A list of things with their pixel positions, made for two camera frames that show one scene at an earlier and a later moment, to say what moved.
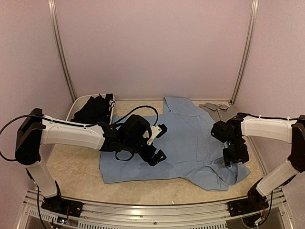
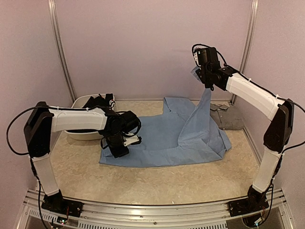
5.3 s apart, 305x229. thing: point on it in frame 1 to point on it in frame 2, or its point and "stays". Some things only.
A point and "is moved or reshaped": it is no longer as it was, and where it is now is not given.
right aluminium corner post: (245, 54) stays
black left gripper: (156, 159) to (117, 153)
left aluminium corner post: (58, 36) stays
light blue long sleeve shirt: (192, 153) is moved or reshaped
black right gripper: (244, 158) to (198, 73)
